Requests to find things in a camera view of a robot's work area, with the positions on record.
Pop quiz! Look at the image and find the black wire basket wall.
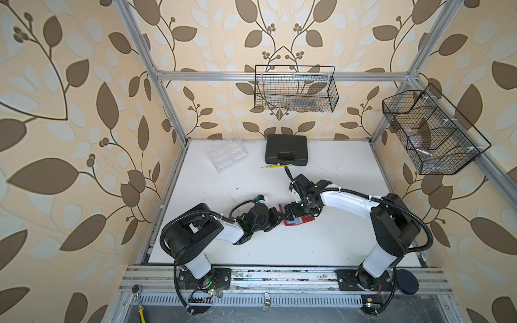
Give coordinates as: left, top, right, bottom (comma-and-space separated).
254, 64, 339, 113
382, 83, 491, 176

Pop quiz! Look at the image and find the black plastic tool case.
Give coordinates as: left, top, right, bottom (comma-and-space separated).
265, 134, 308, 166

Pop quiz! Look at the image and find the yellow handled ratchet tool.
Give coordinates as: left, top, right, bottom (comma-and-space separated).
132, 284, 146, 323

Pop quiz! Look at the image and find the yellow pen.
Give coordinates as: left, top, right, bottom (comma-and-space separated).
261, 164, 293, 169

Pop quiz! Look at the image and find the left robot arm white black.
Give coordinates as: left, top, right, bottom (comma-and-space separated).
159, 195, 285, 281

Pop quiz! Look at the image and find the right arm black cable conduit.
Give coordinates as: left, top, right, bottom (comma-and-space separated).
283, 165, 434, 253

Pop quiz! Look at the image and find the clear plastic organizer box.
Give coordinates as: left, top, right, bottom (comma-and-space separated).
206, 139, 249, 173

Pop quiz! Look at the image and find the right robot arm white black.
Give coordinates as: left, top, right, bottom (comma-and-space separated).
284, 184, 425, 281

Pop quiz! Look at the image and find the black wire basket back wall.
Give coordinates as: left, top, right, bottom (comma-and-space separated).
254, 64, 339, 113

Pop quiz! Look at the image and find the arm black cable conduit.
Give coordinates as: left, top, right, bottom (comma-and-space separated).
159, 195, 259, 316
283, 165, 434, 253

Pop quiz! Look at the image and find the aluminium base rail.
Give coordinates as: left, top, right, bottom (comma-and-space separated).
109, 265, 463, 322

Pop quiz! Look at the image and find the dark round disc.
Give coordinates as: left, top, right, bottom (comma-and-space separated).
397, 269, 420, 295

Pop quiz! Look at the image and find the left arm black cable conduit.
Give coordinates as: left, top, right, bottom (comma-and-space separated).
159, 195, 259, 316

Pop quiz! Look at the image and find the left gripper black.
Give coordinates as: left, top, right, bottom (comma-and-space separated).
250, 208, 286, 236

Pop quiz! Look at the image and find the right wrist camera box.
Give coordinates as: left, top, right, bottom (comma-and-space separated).
289, 174, 317, 200

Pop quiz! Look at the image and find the black wire basket right wall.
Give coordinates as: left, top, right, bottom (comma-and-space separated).
382, 83, 491, 176

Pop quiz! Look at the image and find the red leather card holder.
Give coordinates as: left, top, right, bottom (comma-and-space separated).
279, 203, 315, 226

